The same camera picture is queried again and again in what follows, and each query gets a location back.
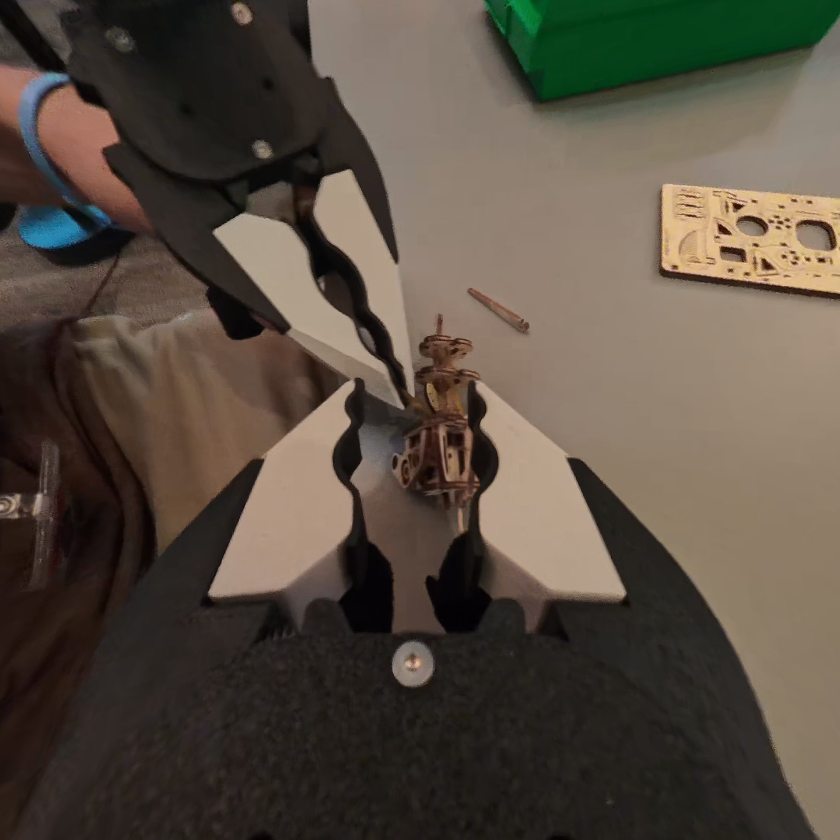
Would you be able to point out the laser-cut wooden parts sheet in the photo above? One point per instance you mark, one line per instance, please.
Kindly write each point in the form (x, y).
(673, 197)

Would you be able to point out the blue plastic object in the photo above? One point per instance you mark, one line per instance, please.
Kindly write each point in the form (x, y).
(49, 229)

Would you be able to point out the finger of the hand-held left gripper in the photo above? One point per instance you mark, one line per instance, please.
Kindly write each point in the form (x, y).
(374, 282)
(275, 275)

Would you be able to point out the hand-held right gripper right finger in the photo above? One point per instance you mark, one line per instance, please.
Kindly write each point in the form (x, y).
(544, 525)

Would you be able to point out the beige camouflage garment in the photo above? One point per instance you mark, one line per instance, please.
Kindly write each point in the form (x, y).
(197, 407)

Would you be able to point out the thin wooden stick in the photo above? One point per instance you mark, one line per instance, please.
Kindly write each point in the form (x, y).
(499, 310)

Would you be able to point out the blue wristband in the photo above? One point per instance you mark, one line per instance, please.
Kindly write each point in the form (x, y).
(33, 124)

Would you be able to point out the green plastic box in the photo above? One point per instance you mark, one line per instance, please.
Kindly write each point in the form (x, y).
(623, 52)

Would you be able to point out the small wooden model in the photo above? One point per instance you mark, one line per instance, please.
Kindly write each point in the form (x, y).
(433, 459)

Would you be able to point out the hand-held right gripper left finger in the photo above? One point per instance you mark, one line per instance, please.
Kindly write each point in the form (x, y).
(289, 525)

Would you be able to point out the clear plastic badge holder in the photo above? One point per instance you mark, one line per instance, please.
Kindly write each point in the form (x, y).
(39, 512)

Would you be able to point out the person's left forearm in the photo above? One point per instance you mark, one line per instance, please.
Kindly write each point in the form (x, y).
(85, 164)

